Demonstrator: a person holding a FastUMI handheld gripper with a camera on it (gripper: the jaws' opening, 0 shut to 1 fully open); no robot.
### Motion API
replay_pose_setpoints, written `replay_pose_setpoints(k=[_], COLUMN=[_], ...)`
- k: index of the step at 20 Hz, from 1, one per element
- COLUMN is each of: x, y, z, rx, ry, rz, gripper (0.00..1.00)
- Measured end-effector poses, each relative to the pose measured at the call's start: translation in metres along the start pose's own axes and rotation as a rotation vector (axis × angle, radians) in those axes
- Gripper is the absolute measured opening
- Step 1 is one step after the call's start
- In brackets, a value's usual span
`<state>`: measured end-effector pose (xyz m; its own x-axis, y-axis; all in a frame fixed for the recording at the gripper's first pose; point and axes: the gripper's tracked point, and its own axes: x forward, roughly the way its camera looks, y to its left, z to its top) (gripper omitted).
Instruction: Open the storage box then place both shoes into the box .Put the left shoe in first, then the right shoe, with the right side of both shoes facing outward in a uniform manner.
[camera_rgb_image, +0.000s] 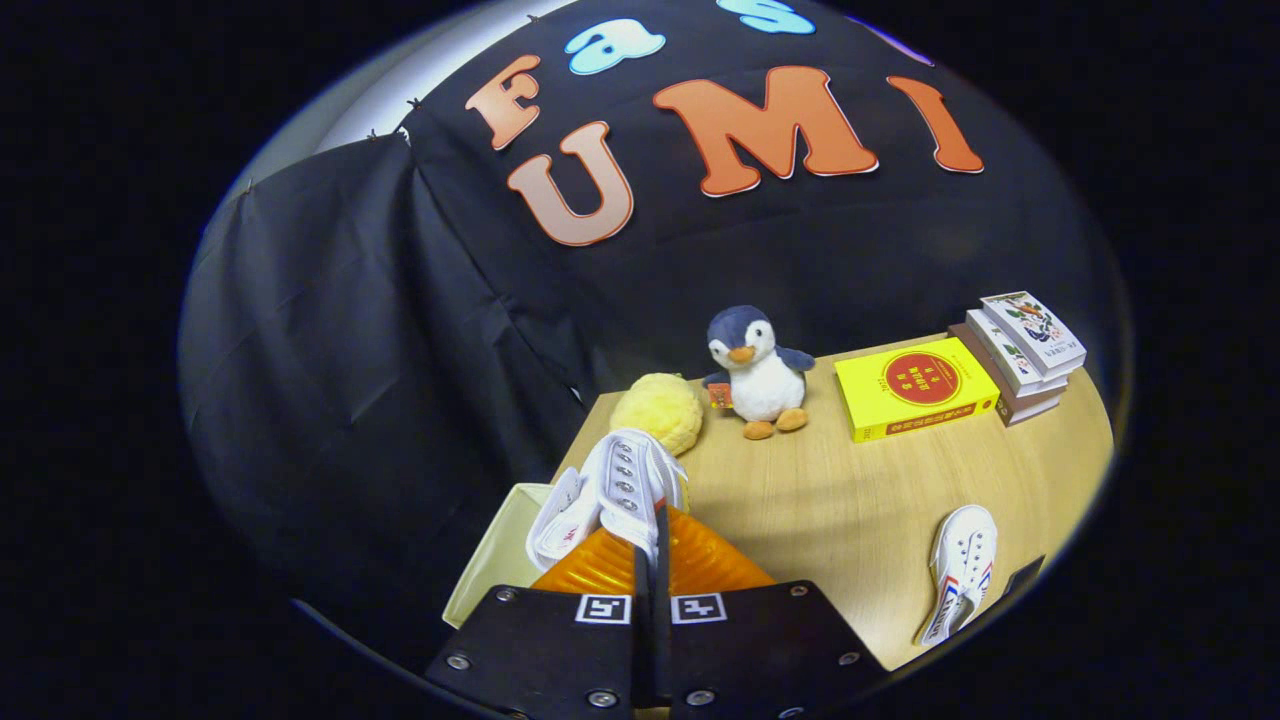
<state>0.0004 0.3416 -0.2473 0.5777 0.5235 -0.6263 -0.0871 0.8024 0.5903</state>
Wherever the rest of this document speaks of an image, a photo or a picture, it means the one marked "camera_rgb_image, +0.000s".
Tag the penguin plush toy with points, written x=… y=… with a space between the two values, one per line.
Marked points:
x=762 y=380

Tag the brown fabric storage box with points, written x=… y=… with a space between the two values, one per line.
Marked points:
x=495 y=565

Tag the white canvas shoe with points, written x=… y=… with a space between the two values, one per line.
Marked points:
x=962 y=560
x=620 y=490

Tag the yellow round plush toy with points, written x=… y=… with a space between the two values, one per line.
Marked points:
x=660 y=410

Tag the brown cover book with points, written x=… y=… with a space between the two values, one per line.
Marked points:
x=1025 y=408

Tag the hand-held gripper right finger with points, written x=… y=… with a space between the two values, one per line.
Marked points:
x=668 y=650

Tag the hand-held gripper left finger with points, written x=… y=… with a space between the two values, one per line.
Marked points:
x=640 y=650

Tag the thick yellow book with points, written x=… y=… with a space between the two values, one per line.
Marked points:
x=915 y=388

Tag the black smartphone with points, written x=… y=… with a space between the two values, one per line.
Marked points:
x=1025 y=578

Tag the row of small black clips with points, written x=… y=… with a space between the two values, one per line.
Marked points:
x=413 y=102

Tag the white illustrated cover book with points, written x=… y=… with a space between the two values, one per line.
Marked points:
x=1035 y=328

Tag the white paperback book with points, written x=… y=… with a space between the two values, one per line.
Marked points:
x=1000 y=355

